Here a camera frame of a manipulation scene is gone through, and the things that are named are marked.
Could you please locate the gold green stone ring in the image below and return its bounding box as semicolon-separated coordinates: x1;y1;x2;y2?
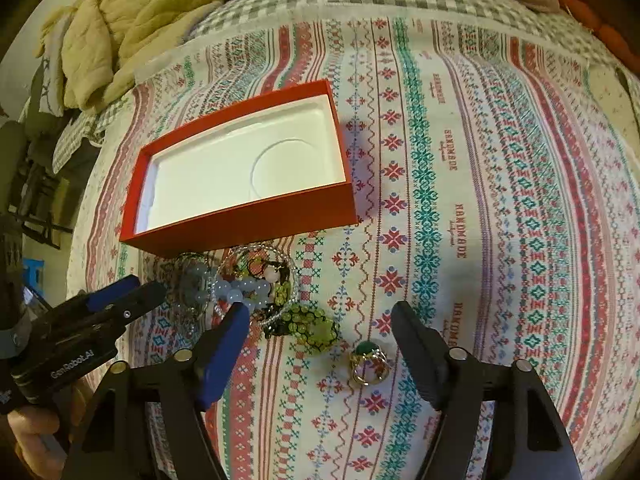
348;340;393;387

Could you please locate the light blue bead bracelet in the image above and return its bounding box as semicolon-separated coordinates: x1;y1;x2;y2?
182;263;274;313

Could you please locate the pink bead gold pendant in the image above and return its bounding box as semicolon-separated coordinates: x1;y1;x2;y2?
233;250;284;284

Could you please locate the yellow green bead bracelet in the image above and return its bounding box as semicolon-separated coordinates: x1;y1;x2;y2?
264;282;343;356

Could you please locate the thin beaded necklace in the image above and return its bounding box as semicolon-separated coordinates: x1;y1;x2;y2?
209;244;302;328

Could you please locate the red jewelry box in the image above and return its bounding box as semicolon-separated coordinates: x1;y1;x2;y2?
120;80;358;258

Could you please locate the left hand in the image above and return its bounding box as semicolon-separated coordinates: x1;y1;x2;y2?
8;380;93;479

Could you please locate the blue plastic object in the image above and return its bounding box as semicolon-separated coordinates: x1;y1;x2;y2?
23;258;44;292

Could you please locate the dark folding chair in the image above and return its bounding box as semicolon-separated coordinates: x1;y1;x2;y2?
1;120;73;250

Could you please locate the patterned handmade cloth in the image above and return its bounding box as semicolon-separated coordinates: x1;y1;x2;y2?
67;16;639;479

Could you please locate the yellow beige blanket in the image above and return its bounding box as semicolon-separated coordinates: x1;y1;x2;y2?
37;0;224;116

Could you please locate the grey checked bedsheet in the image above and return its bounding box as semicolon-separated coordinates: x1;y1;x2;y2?
52;0;615;171

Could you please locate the orange red knitted item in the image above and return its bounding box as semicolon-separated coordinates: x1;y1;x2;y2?
559;0;639;75

